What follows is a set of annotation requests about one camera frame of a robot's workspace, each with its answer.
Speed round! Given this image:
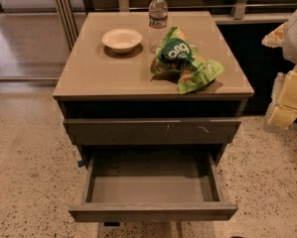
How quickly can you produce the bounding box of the metal railing frame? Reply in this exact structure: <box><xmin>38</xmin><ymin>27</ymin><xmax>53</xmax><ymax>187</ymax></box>
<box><xmin>49</xmin><ymin>0</ymin><xmax>297</xmax><ymax>52</ymax></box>

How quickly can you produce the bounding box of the open middle drawer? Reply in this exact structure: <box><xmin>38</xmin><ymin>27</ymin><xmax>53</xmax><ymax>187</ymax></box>
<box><xmin>69</xmin><ymin>151</ymin><xmax>237</xmax><ymax>222</ymax></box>

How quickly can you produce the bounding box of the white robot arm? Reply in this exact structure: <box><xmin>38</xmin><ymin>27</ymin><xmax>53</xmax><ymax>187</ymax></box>
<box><xmin>261</xmin><ymin>9</ymin><xmax>297</xmax><ymax>133</ymax></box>

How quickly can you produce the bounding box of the clear plastic water bottle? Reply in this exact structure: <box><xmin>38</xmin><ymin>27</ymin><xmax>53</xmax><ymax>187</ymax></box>
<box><xmin>148</xmin><ymin>0</ymin><xmax>168</xmax><ymax>54</ymax></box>

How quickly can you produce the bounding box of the closed top drawer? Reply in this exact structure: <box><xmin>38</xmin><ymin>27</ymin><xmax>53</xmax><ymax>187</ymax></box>
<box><xmin>64</xmin><ymin>118</ymin><xmax>240</xmax><ymax>146</ymax></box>

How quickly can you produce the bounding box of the grey drawer cabinet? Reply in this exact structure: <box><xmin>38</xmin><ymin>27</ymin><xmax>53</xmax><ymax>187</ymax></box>
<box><xmin>52</xmin><ymin>11</ymin><xmax>255</xmax><ymax>238</ymax></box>

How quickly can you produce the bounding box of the green rice chip bag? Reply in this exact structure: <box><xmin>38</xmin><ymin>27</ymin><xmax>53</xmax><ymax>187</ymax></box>
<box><xmin>150</xmin><ymin>26</ymin><xmax>224</xmax><ymax>94</ymax></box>

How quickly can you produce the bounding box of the white bowl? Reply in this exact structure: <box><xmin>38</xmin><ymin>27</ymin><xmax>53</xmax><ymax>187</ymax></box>
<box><xmin>101</xmin><ymin>29</ymin><xmax>142</xmax><ymax>54</ymax></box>

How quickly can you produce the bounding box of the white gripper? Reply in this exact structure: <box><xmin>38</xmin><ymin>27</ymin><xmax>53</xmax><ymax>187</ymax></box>
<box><xmin>261</xmin><ymin>23</ymin><xmax>297</xmax><ymax>128</ymax></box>

